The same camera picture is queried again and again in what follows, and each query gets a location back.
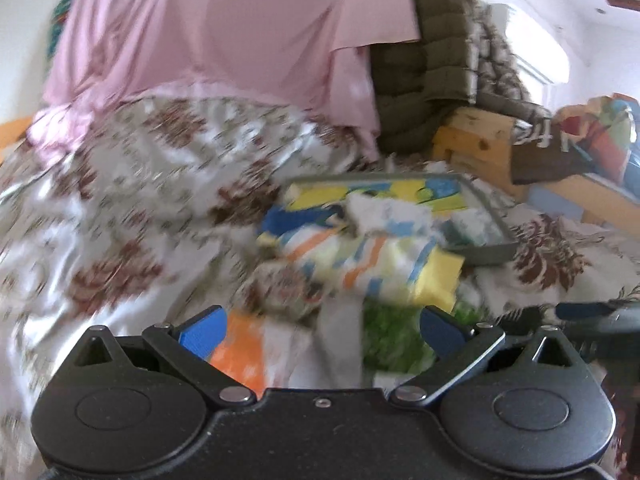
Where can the wall poster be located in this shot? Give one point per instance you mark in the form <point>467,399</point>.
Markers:
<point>59,20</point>

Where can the green cloth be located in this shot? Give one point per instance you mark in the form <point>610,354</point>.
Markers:
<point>395,340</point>

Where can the yellow striped sock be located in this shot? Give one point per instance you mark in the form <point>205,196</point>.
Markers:
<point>390,265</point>

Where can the pink bed sheet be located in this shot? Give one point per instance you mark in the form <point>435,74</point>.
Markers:
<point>200,35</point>

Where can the wooden bed frame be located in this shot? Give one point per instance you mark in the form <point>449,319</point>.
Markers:
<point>475,135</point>

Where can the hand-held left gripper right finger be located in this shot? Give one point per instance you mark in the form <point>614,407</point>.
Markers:
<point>440,332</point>

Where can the olive quilted puffer jacket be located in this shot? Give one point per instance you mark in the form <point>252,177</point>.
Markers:
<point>425,60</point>

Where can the orange and white box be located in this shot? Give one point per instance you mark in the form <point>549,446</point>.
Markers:
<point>240,355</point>

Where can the grey tray with cartoon print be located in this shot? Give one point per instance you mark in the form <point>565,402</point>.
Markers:
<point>490,255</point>

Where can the white cloth with blue drops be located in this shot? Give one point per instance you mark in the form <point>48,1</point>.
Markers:
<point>390,215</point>

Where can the floral satin bedspread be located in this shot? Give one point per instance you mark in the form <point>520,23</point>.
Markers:
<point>125,210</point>

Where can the black sock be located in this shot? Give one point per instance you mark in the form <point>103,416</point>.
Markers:
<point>520,320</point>

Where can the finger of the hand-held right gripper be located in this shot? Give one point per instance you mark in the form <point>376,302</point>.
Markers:
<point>580,310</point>

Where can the colourful patchwork cloth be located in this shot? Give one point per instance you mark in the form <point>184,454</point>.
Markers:
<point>610,130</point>

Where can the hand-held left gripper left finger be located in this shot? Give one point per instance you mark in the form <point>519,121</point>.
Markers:
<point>205,335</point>

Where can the wooden side rail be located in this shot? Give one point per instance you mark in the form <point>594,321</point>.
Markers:
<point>15,127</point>

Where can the brown printed garment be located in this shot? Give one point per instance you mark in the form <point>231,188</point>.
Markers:
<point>545,160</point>

